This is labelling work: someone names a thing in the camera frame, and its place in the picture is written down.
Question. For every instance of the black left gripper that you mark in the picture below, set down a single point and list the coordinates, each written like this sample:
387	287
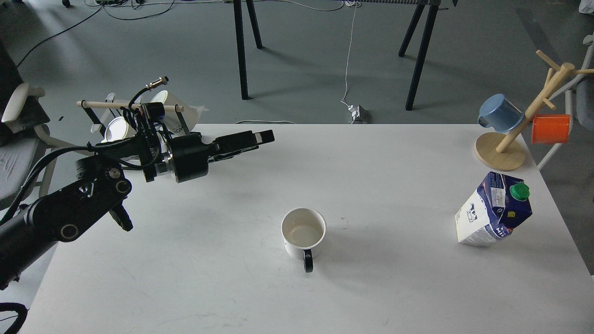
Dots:
187	157

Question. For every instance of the white mug black handle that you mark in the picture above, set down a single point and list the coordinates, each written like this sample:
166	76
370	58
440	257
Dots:
303	231

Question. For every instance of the blue white milk carton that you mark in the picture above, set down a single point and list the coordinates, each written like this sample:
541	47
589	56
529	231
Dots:
498	206

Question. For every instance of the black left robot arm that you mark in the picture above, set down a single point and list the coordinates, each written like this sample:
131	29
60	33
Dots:
28	231

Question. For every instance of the white mug on rack rear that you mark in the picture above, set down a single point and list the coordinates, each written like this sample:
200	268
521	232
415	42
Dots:
171	120

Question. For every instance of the white mug on rack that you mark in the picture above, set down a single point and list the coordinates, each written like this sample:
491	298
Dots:
171	120
118	129

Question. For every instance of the white mug on rack front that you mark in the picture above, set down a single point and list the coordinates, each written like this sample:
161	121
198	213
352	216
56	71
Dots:
118	129

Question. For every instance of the grey chair left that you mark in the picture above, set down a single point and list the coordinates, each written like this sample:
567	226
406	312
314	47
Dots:
26	146

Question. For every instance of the black table legs right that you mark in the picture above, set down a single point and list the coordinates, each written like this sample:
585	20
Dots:
433	9

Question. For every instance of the blue mug on tree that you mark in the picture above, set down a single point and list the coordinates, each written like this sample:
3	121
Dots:
500	114

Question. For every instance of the wooden mug tree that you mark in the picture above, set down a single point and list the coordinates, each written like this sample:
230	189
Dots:
501	151

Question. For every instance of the orange mug on tree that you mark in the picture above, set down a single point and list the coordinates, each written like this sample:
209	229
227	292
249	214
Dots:
550	129

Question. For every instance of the black wire mug rack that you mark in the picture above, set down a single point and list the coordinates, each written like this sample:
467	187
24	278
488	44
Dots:
101	113

